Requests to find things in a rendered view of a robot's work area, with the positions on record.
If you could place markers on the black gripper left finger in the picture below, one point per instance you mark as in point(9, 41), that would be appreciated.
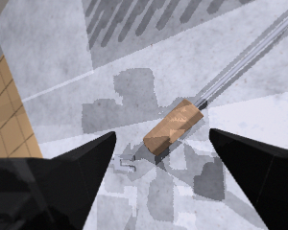
point(65, 186)

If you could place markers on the grey two-pronged fork tool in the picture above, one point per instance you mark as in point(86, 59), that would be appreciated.
point(117, 162)

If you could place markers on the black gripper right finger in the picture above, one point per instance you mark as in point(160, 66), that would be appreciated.
point(261, 172)

